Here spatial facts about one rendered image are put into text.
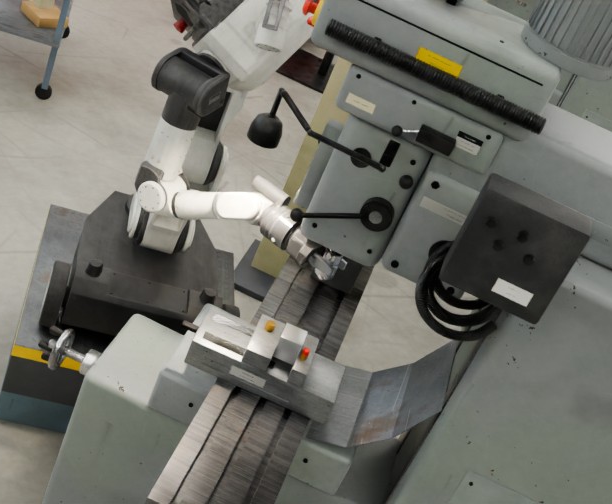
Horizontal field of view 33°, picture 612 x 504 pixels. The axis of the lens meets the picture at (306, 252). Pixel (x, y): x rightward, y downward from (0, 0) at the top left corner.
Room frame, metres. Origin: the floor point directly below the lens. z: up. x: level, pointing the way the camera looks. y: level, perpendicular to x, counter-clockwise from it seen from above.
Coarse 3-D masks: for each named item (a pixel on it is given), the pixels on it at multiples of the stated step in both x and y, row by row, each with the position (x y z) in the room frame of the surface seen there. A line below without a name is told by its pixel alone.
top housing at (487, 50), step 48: (336, 0) 1.92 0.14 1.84; (384, 0) 1.92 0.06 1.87; (432, 0) 1.99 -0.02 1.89; (480, 0) 2.14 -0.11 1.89; (336, 48) 1.92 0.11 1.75; (432, 48) 1.91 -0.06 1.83; (480, 48) 1.91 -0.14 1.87; (528, 48) 1.96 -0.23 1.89; (432, 96) 1.91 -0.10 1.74; (528, 96) 1.90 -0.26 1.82
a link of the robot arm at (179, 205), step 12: (180, 180) 2.22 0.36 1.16; (168, 192) 2.15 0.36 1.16; (180, 192) 2.17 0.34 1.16; (192, 192) 2.16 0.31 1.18; (204, 192) 2.17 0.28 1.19; (216, 192) 2.16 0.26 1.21; (168, 204) 2.14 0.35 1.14; (180, 204) 2.14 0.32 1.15; (192, 204) 2.14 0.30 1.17; (204, 204) 2.13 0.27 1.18; (168, 216) 2.16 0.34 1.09; (180, 216) 2.14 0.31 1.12; (192, 216) 2.14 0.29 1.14; (204, 216) 2.13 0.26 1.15
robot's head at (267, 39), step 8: (272, 8) 2.25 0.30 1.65; (288, 8) 2.27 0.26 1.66; (272, 16) 2.24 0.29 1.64; (256, 24) 2.29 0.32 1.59; (272, 24) 2.23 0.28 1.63; (280, 24) 2.24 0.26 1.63; (264, 32) 2.21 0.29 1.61; (272, 32) 2.22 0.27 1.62; (280, 32) 2.23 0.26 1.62; (256, 40) 2.21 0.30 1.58; (264, 40) 2.20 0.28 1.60; (272, 40) 2.21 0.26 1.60; (280, 40) 2.22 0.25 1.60; (264, 48) 2.24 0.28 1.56; (272, 48) 2.22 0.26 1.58; (280, 48) 2.22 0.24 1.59
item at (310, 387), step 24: (216, 312) 1.98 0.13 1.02; (216, 336) 1.89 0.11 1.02; (240, 336) 1.93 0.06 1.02; (312, 336) 1.99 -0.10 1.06; (192, 360) 1.84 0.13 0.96; (216, 360) 1.85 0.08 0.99; (240, 360) 1.85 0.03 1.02; (312, 360) 1.96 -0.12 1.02; (240, 384) 1.85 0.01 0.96; (264, 384) 1.85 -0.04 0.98; (288, 384) 1.85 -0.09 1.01; (312, 384) 1.88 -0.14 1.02; (336, 384) 1.91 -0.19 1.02; (288, 408) 1.85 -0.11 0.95; (312, 408) 1.85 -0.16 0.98
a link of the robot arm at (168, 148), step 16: (160, 128) 2.18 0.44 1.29; (176, 128) 2.17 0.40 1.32; (160, 144) 2.17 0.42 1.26; (176, 144) 2.17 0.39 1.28; (144, 160) 2.19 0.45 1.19; (160, 160) 2.16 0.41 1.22; (176, 160) 2.18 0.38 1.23; (144, 176) 2.16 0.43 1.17; (160, 176) 2.15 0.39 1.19; (176, 176) 2.20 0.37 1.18; (144, 192) 2.14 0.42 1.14; (160, 192) 2.13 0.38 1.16; (144, 208) 2.13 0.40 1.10; (160, 208) 2.12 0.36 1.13
